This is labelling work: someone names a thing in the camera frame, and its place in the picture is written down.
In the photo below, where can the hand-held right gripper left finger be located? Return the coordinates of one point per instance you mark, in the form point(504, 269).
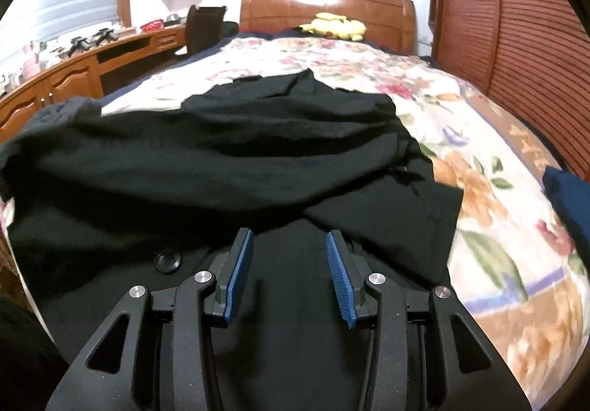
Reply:
point(237, 272)

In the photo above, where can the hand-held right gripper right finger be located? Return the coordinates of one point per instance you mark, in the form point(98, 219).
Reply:
point(341, 282)

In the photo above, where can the black buttoned coat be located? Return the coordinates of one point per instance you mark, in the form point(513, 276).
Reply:
point(230, 153)

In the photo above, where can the bed with floral bedspread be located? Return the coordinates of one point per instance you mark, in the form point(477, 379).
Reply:
point(484, 208)

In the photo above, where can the dark grey padded jacket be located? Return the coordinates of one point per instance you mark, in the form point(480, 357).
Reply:
point(60, 114)

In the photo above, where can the dark blue cloth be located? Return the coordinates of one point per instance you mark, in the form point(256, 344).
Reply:
point(567, 199)

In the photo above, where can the dark brown chair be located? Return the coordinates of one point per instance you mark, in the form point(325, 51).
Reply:
point(205, 28)

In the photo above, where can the yellow plush toy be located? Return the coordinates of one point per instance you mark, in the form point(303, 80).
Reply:
point(336, 26)

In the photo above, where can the wooden desk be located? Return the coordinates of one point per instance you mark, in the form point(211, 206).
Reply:
point(69, 74)

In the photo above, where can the small grey object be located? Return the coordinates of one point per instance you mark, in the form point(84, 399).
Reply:
point(173, 19)

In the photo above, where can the red basket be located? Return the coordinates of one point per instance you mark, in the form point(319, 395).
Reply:
point(151, 25)

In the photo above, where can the wooden bed headboard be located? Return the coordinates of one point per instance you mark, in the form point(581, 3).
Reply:
point(286, 10)

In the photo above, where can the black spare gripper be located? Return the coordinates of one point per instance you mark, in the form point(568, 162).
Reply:
point(78, 46)
point(106, 35)

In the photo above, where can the wooden slatted wardrobe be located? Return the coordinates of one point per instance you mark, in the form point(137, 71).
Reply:
point(507, 24)

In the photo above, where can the grey window blind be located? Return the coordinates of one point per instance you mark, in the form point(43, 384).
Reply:
point(60, 1)

